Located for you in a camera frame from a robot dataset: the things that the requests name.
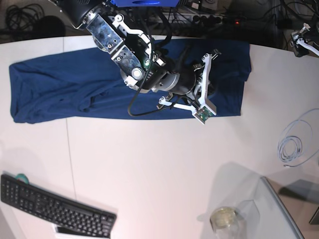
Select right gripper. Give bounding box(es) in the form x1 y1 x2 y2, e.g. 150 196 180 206
151 63 205 98

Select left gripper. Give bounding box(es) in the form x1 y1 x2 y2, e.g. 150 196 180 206
290 23 319 57

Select green tape roll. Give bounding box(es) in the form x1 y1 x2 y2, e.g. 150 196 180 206
15 173 29 184

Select blue box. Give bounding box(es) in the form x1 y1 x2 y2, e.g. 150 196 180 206
111 0 179 7

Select black computer keyboard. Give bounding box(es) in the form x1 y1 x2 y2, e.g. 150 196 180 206
0 174 117 238

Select white power strip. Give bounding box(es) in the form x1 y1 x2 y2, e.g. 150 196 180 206
154 12 247 27

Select dark blue t-shirt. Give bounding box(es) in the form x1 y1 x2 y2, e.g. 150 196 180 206
9 39 252 124

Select clear glass jar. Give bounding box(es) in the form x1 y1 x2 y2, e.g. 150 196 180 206
210 207 240 239

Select coiled white cable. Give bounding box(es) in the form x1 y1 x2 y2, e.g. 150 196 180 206
277 108 319 168

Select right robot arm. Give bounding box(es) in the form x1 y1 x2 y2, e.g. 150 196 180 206
52 0 216 99

